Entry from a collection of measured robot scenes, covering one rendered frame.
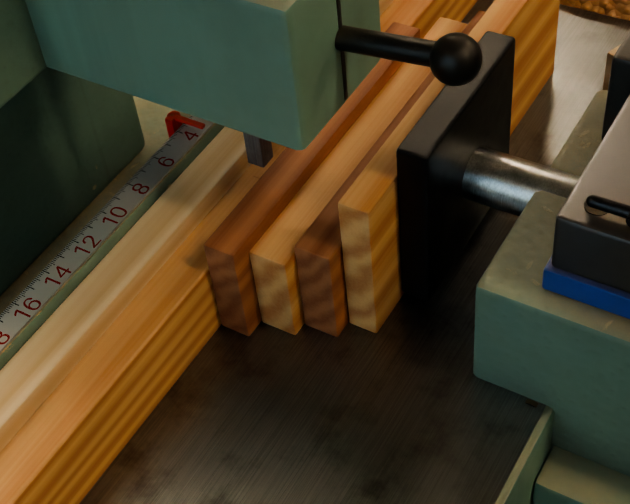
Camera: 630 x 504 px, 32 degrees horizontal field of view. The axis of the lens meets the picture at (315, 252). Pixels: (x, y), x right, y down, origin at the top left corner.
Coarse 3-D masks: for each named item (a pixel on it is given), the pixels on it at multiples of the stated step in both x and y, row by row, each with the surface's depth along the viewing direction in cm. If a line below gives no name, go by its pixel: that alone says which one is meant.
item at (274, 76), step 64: (64, 0) 46; (128, 0) 44; (192, 0) 42; (256, 0) 40; (320, 0) 42; (64, 64) 49; (128, 64) 47; (192, 64) 44; (256, 64) 42; (320, 64) 43; (256, 128) 45; (320, 128) 45
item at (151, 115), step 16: (144, 112) 79; (160, 112) 79; (144, 128) 78; (160, 128) 78; (144, 144) 77; (160, 144) 77; (144, 160) 76; (128, 176) 75; (112, 192) 74; (96, 208) 73; (80, 224) 72; (64, 240) 71; (48, 256) 70; (32, 272) 69; (16, 288) 68; (0, 304) 68
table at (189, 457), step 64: (576, 64) 63; (448, 320) 51; (192, 384) 50; (256, 384) 49; (320, 384) 49; (384, 384) 49; (448, 384) 49; (128, 448) 48; (192, 448) 47; (256, 448) 47; (320, 448) 47; (384, 448) 47; (448, 448) 46; (512, 448) 46
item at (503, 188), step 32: (512, 64) 50; (448, 96) 47; (480, 96) 48; (416, 128) 46; (448, 128) 46; (480, 128) 49; (416, 160) 45; (448, 160) 47; (480, 160) 49; (512, 160) 49; (416, 192) 46; (448, 192) 48; (480, 192) 49; (512, 192) 48; (416, 224) 48; (448, 224) 50; (416, 256) 49; (448, 256) 51; (416, 288) 51
